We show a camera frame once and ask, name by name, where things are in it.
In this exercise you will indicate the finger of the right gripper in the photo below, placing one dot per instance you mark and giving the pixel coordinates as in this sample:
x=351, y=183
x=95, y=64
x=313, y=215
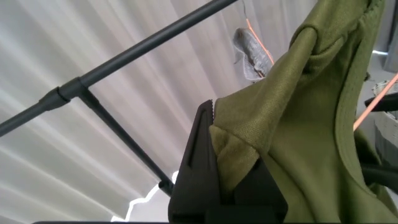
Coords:
x=385, y=103

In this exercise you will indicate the white laundry basket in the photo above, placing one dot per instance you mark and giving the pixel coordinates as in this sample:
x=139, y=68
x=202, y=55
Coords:
x=387, y=130

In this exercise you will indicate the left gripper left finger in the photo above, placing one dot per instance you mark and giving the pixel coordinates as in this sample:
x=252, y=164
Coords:
x=196, y=180

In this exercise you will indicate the pale grey shorts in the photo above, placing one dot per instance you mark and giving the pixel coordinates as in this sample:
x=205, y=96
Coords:
x=253, y=53

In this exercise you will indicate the green garment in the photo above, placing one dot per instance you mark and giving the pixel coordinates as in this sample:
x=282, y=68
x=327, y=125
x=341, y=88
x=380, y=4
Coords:
x=295, y=124

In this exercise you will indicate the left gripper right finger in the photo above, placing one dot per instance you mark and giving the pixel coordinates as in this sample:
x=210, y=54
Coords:
x=258, y=199

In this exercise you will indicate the black clothes rack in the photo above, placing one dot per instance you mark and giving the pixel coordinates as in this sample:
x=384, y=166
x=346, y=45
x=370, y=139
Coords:
x=124, y=59

